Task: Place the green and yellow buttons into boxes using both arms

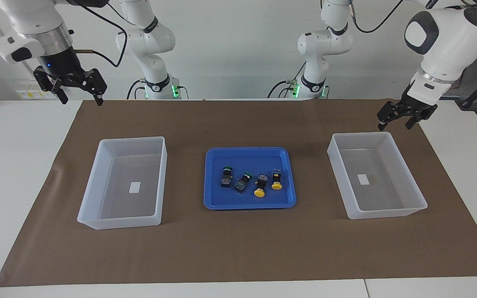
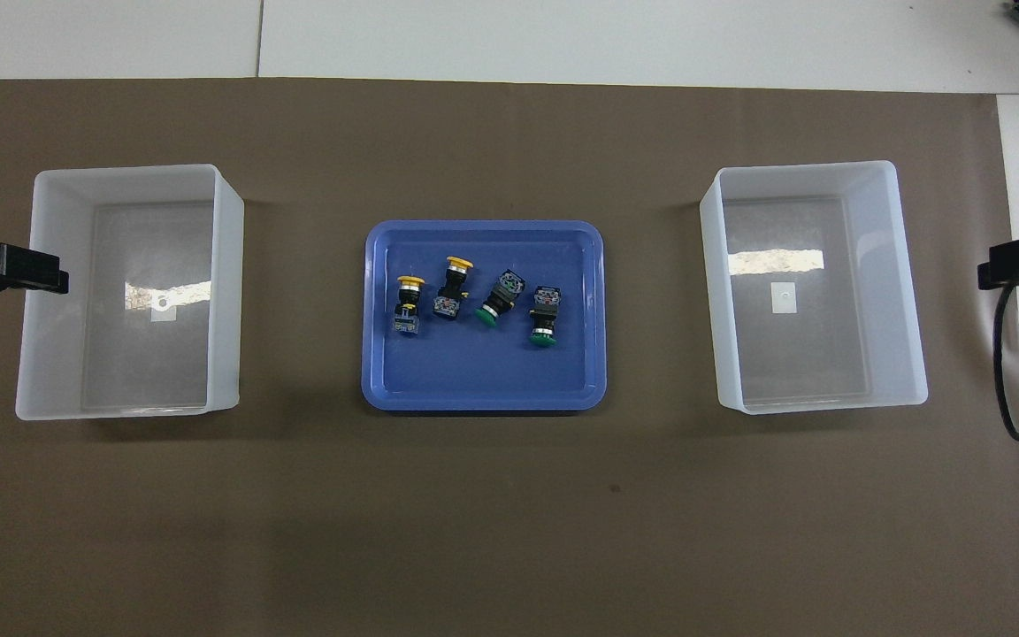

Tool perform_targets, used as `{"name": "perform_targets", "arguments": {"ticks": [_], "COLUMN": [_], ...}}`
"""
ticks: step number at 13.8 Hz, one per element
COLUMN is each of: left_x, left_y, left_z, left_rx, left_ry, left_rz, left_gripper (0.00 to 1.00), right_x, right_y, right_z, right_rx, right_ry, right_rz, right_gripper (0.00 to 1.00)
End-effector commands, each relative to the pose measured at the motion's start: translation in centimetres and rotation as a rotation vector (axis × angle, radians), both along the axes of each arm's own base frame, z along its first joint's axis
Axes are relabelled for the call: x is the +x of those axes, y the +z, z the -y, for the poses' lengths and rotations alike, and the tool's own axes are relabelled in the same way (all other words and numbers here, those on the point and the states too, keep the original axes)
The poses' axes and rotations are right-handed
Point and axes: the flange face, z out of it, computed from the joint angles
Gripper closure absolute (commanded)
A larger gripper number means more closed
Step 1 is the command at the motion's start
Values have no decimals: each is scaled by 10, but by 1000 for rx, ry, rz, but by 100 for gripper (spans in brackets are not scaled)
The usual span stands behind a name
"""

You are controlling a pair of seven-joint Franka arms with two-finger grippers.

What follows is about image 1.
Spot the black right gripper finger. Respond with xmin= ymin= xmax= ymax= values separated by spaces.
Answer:
xmin=83 ymin=68 xmax=108 ymax=106
xmin=34 ymin=67 xmax=69 ymax=105

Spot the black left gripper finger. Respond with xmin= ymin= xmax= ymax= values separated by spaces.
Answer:
xmin=405 ymin=110 xmax=430 ymax=130
xmin=377 ymin=101 xmax=407 ymax=132

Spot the green push button switch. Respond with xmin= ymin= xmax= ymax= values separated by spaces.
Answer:
xmin=234 ymin=172 xmax=252 ymax=194
xmin=221 ymin=166 xmax=234 ymax=188

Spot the translucent white plastic box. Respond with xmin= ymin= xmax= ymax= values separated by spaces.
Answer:
xmin=327 ymin=132 xmax=428 ymax=220
xmin=77 ymin=137 xmax=168 ymax=230

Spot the blue plastic tray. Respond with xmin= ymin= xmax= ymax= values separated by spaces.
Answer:
xmin=203 ymin=147 xmax=297 ymax=210

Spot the brown paper table mat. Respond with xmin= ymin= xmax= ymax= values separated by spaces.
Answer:
xmin=0 ymin=99 xmax=477 ymax=287

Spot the white wall outlet box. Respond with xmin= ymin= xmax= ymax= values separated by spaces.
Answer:
xmin=16 ymin=79 xmax=53 ymax=100

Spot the black base cable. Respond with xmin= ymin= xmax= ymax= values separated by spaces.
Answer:
xmin=267 ymin=62 xmax=306 ymax=99
xmin=126 ymin=80 xmax=145 ymax=100

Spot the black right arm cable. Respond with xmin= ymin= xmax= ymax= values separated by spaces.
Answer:
xmin=73 ymin=2 xmax=128 ymax=68

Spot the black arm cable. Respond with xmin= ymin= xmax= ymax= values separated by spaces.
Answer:
xmin=73 ymin=2 xmax=128 ymax=68
xmin=348 ymin=0 xmax=407 ymax=34

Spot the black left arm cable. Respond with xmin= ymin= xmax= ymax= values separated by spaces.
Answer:
xmin=348 ymin=0 xmax=407 ymax=34

